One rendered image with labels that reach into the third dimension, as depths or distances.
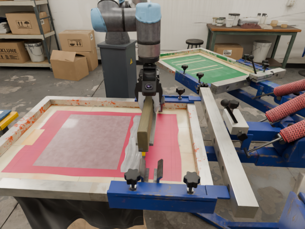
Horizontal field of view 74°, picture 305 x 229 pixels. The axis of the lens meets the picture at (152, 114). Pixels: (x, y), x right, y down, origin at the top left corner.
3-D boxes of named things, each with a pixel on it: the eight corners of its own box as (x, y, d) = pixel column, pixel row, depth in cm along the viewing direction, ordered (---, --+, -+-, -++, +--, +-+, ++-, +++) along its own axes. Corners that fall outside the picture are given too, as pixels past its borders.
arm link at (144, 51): (159, 45, 62) (133, 45, 62) (159, 60, 64) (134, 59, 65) (160, 40, 68) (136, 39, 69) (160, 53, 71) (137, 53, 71)
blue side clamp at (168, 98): (135, 110, 106) (134, 98, 103) (136, 105, 110) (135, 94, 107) (192, 112, 105) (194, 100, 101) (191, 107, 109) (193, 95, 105)
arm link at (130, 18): (124, 5, 73) (123, 8, 63) (154, 5, 74) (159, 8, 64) (125, 29, 77) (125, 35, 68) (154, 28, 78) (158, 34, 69)
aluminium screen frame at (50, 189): (-47, 193, 62) (-53, 185, 60) (48, 102, 111) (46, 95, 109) (214, 208, 58) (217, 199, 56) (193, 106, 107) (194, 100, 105)
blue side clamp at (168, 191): (109, 208, 59) (106, 192, 55) (113, 193, 63) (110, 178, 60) (213, 214, 58) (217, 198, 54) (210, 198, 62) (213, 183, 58)
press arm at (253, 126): (224, 140, 78) (227, 129, 75) (221, 130, 83) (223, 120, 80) (271, 141, 77) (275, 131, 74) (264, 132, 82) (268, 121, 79)
